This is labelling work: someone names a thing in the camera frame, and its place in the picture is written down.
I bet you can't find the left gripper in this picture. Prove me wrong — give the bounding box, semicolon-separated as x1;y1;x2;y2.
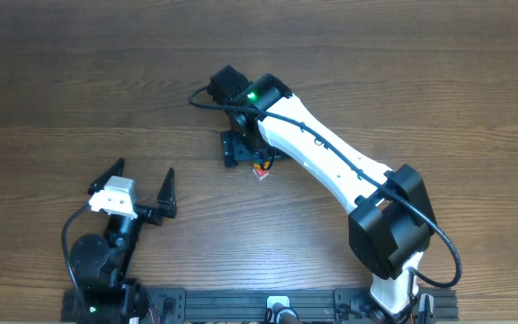
87;157;178;226

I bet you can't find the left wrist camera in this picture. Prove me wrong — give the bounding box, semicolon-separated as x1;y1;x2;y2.
88;175;138;221

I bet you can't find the black cable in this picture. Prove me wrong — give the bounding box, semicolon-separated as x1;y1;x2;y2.
187;85;463;289
60;202;92;324

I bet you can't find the mounting rail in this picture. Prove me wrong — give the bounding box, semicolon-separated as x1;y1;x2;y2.
60;287;460;324

